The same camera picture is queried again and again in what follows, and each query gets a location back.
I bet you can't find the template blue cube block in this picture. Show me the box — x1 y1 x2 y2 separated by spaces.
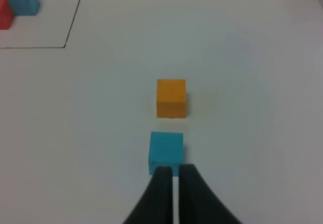
8 0 40 16

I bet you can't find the loose blue cube block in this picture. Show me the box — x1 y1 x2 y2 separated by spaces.
148 131 184 177

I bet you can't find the orange cube block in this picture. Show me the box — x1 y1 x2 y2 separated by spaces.
156 79 187 119

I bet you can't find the template red cube block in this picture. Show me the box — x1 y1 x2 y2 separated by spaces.
0 0 15 30

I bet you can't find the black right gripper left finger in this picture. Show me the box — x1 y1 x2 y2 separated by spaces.
124 166 173 224

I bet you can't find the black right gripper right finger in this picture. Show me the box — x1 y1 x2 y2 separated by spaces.
179 164 240 224

